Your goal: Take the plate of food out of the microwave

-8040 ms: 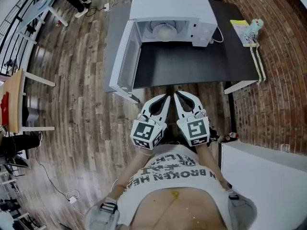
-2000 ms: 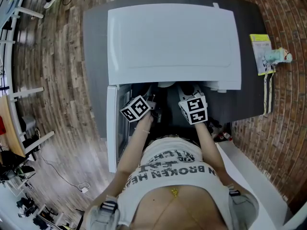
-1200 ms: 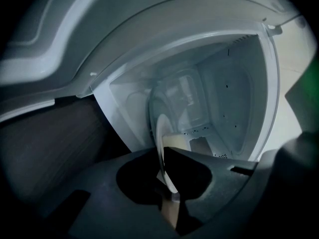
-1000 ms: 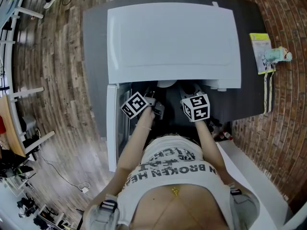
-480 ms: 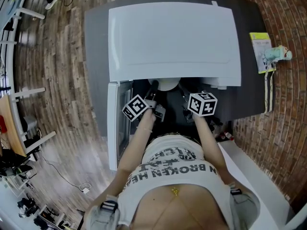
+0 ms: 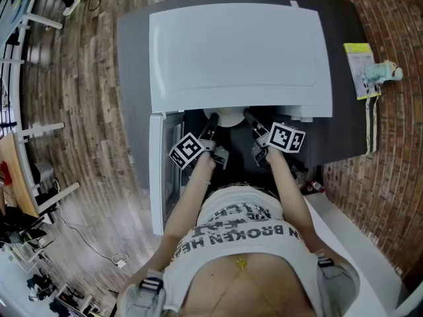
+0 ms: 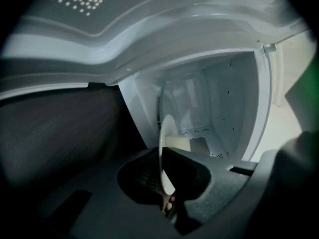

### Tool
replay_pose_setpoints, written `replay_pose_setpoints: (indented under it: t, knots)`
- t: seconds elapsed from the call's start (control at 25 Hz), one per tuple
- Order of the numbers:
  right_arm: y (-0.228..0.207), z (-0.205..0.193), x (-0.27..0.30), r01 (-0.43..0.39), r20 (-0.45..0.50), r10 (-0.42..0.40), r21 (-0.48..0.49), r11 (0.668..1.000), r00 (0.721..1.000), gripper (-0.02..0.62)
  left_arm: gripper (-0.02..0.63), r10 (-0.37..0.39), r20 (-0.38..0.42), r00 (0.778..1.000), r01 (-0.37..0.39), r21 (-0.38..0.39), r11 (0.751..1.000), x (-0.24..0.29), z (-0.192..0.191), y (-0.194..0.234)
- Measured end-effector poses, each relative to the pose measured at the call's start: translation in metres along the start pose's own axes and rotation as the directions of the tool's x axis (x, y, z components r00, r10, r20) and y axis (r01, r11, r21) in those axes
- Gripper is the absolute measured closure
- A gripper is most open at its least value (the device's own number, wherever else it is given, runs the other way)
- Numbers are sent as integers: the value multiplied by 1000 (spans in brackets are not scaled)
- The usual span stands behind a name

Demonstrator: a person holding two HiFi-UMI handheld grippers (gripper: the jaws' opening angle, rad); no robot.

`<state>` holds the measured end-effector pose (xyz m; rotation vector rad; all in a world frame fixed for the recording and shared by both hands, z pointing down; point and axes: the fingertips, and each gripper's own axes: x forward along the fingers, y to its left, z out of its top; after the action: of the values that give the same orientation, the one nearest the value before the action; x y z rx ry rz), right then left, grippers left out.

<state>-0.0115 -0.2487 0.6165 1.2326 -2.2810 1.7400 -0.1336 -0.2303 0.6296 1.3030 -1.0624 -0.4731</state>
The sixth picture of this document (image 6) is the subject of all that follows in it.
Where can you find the white power adapter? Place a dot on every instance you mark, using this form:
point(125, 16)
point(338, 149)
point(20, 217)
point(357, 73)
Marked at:
point(121, 264)

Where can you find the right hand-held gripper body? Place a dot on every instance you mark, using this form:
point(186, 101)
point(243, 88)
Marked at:
point(285, 137)

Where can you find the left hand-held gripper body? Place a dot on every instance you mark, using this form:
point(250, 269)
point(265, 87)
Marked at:
point(186, 150)

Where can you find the person's right forearm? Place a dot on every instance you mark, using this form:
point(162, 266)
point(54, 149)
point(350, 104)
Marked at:
point(287, 190)

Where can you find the grey waste bin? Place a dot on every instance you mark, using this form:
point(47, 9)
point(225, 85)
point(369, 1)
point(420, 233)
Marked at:
point(44, 172)

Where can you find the person's left forearm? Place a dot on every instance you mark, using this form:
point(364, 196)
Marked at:
point(188, 203)

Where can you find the mint green plush toy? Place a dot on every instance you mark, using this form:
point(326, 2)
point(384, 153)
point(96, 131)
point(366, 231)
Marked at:
point(380, 73)

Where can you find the red object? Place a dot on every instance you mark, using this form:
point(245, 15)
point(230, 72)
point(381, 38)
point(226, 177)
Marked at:
point(4, 172)

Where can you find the yellow-green edged book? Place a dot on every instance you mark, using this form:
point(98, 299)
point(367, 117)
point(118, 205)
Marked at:
point(355, 64)

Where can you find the person's white printed shirt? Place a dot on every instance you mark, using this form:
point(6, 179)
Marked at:
point(238, 243)

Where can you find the white cabinet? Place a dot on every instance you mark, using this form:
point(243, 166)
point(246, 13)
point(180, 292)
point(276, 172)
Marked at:
point(363, 259)

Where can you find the black table with white legs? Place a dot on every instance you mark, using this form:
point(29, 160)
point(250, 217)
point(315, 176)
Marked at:
point(340, 134)

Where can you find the white microwave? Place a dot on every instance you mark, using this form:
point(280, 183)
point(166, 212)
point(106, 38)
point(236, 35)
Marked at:
point(238, 55)

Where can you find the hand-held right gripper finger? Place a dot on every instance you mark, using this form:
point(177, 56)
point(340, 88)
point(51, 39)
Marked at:
point(255, 125)

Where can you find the grey table with white legs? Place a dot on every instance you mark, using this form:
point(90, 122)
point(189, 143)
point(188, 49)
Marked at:
point(18, 12)

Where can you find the red and white bottle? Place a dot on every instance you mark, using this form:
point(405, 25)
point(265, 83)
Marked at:
point(317, 186)

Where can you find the wooden table with white legs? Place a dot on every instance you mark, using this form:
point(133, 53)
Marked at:
point(13, 183)

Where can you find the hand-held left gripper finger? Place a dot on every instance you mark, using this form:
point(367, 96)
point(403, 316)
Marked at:
point(211, 127)

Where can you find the white round plate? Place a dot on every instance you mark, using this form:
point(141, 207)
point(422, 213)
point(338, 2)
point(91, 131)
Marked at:
point(228, 119)

